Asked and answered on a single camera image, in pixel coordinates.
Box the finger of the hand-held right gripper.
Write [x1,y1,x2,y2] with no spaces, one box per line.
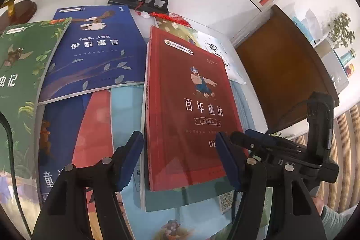
[244,129,299,149]
[230,132,271,155]

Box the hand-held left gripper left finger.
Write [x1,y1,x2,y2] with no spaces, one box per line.
[31,131,144,240]

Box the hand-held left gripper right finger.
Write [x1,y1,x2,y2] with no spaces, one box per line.
[215,133,328,240]

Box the red storybook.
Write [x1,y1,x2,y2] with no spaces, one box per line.
[145,26,249,192]

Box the blue eagle book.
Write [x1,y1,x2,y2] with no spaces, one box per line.
[38,5,147,103]

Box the person's right forearm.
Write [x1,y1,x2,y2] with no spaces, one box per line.
[318,205,355,240]

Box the person's right hand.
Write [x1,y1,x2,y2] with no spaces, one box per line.
[311,196,324,216]

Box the green leafy plant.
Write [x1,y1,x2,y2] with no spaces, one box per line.
[268,130,296,142]

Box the wooden slatted panel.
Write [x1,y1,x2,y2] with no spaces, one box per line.
[292,108,360,215]

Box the grey box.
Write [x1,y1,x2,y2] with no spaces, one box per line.
[321,51,350,94]

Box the teal covered book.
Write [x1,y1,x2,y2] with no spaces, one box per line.
[140,116,235,212]

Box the blue bottle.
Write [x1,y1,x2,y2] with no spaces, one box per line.
[340,49,357,66]

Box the navy bear book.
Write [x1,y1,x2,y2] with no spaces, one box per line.
[38,92,93,202]

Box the beige cylinder container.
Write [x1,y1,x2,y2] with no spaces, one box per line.
[314,37,339,57]

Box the light blue pack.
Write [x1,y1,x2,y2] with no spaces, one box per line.
[292,16,315,45]

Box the white rabbit book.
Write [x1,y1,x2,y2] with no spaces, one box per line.
[155,16,246,84]

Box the small potted plant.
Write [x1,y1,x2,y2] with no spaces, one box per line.
[328,12,357,46]

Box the clear plastic bag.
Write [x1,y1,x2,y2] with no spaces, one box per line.
[304,8,324,42]

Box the green beetle book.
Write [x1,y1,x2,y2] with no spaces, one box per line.
[0,18,72,201]

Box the red tassel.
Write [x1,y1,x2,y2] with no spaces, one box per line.
[134,2,192,29]

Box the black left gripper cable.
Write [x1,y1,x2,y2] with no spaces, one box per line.
[0,110,33,240]

